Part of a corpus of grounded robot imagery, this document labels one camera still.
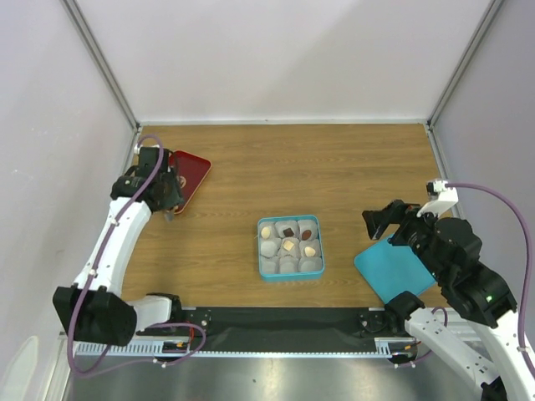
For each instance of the white oval chocolate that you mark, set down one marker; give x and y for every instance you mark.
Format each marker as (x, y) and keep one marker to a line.
(265, 232)

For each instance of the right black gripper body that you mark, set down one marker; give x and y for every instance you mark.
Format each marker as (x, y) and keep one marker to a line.
(414, 231)

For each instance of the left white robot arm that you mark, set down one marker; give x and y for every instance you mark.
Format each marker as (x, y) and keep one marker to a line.
(92, 310)

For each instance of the white almond chocolate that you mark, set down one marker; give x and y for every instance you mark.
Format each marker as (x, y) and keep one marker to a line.
(309, 251)

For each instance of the metal tongs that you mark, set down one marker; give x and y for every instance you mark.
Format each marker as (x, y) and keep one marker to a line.
(169, 215)

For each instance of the dark oval chocolate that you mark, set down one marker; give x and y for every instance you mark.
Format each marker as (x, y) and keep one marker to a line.
(308, 235)

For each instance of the red lacquer tray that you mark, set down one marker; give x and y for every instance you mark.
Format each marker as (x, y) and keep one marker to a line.
(191, 172)

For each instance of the teal tin lid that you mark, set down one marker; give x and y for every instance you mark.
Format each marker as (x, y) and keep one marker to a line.
(390, 270)

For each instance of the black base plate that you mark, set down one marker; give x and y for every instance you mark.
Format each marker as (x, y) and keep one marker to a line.
(350, 321)

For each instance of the teal square tin box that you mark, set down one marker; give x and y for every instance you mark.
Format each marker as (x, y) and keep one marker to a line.
(275, 264)

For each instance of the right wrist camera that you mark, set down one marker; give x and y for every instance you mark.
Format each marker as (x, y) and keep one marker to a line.
(441, 198)

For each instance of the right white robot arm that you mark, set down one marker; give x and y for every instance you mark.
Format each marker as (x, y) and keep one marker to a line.
(449, 250)

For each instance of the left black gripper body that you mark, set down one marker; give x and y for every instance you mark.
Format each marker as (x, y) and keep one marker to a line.
(173, 195)

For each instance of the aluminium frame rail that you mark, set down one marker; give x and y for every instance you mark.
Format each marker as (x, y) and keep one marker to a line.
(257, 344)

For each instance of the beige square chocolate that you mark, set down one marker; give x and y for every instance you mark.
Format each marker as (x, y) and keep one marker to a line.
(288, 245)

